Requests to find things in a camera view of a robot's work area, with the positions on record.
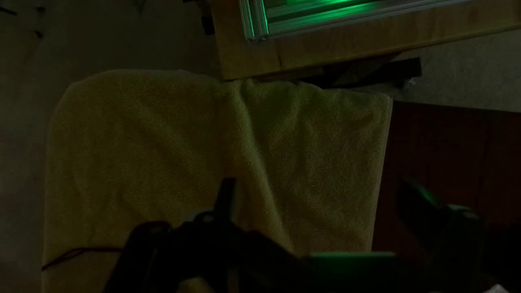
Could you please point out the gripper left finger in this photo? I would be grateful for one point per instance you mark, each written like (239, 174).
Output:
(195, 248)

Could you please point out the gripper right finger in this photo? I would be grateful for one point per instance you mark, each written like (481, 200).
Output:
(456, 236)

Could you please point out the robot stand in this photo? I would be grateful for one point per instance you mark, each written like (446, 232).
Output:
(350, 40)

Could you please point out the yellow terry towel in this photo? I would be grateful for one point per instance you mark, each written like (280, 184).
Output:
(171, 142)

